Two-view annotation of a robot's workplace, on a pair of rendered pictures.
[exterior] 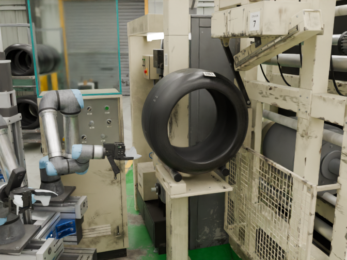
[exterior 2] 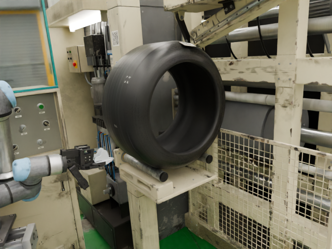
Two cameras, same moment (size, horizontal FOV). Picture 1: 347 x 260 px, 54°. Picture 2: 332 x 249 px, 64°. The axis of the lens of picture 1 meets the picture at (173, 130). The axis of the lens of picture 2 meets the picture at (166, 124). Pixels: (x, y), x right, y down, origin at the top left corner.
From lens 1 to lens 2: 0.81 m
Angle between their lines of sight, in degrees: 19
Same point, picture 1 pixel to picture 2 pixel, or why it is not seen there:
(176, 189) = (163, 191)
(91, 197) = (35, 219)
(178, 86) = (157, 60)
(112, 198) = (62, 213)
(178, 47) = (131, 21)
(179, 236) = (150, 237)
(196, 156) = (166, 146)
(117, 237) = not seen: outside the picture
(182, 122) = not seen: hidden behind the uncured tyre
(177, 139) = not seen: hidden behind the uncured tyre
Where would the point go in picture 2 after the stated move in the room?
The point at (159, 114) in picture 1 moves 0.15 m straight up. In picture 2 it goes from (138, 99) to (135, 59)
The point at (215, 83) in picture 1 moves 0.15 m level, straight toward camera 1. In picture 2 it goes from (195, 55) to (209, 55)
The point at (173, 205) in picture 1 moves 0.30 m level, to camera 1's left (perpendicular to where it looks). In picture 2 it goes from (142, 205) to (89, 219)
